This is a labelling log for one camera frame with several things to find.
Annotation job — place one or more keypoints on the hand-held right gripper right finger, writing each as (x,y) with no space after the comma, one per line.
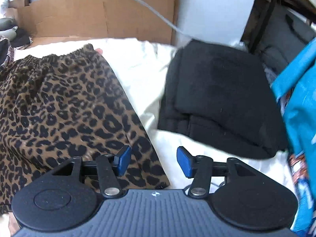
(185,161)

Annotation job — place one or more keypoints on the crumpled black garment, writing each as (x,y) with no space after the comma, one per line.
(17,38)

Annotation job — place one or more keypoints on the flattened cardboard box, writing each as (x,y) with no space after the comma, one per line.
(86,12)

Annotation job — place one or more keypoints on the leopard print skirt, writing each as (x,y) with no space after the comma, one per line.
(61,103)

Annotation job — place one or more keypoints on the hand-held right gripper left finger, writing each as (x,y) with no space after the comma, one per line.
(124,160)

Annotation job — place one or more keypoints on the teal printed cloth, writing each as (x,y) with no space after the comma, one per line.
(301,103)

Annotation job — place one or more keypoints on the dark wooden shelf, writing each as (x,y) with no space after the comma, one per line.
(266,12)

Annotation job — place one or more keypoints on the floral patterned cloth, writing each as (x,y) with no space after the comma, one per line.
(8,54)

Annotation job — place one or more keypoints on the folded black garment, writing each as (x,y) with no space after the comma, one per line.
(222,91)

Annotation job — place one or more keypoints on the white printed blanket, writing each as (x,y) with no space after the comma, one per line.
(143,66)

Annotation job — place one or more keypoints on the grey garment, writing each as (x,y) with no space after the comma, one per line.
(7,32)

